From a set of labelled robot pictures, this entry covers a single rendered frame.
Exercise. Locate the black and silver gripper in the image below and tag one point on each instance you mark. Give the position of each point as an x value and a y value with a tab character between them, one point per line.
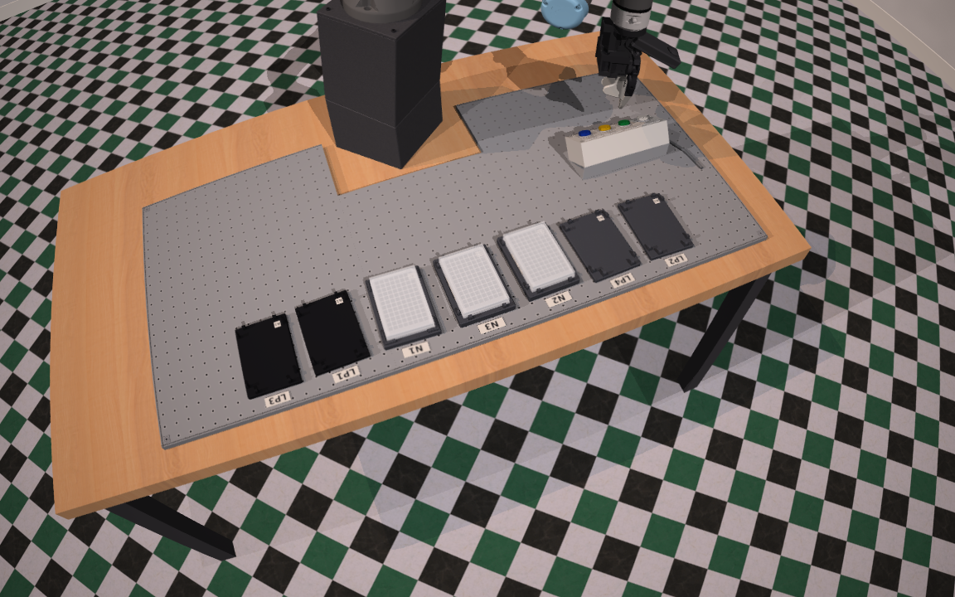
624	60

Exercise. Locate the beige operator button panel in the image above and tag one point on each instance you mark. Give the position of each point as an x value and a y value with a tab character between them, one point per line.
625	143

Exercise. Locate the white label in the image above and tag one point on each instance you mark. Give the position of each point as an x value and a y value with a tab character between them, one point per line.
558	299
675	260
416	349
346	374
620	281
277	399
492	325

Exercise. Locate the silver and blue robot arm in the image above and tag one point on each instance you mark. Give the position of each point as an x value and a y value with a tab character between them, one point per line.
562	14

